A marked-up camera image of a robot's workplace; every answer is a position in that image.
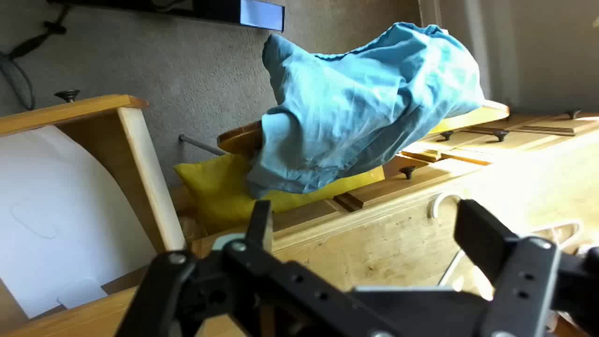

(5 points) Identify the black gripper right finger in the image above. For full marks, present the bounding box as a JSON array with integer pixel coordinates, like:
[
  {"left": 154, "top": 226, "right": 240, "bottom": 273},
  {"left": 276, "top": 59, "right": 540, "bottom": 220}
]
[{"left": 454, "top": 198, "right": 599, "bottom": 337}]

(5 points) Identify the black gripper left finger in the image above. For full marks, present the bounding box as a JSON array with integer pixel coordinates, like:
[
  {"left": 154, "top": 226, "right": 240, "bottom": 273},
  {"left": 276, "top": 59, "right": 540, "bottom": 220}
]
[{"left": 115, "top": 198, "right": 377, "bottom": 337}]

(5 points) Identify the white paper sheet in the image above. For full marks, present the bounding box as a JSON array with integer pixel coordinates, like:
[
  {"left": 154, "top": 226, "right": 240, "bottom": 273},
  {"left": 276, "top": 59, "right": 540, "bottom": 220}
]
[{"left": 0, "top": 123, "right": 158, "bottom": 320}]

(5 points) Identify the large open wooden drawer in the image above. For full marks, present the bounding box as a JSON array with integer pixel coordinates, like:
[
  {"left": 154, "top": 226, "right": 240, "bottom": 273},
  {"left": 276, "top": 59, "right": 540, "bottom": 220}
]
[{"left": 0, "top": 87, "right": 190, "bottom": 337}]

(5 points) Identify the wooden roll-top desk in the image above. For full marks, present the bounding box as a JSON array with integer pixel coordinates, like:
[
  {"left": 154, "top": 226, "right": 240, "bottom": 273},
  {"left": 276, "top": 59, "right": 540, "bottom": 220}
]
[{"left": 186, "top": 110, "right": 599, "bottom": 337}]

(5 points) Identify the blue cloth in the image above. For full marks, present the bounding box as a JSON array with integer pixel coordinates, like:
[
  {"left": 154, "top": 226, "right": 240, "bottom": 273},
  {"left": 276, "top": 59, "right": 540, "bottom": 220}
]
[{"left": 244, "top": 20, "right": 487, "bottom": 196}]

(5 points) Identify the black flat device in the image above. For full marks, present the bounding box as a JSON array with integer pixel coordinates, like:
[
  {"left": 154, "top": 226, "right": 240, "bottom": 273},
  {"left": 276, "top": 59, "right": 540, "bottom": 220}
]
[{"left": 49, "top": 0, "right": 287, "bottom": 33}]

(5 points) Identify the black floor cable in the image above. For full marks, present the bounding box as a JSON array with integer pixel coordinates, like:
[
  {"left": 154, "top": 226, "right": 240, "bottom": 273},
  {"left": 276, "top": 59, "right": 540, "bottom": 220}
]
[{"left": 0, "top": 16, "right": 72, "bottom": 110}]

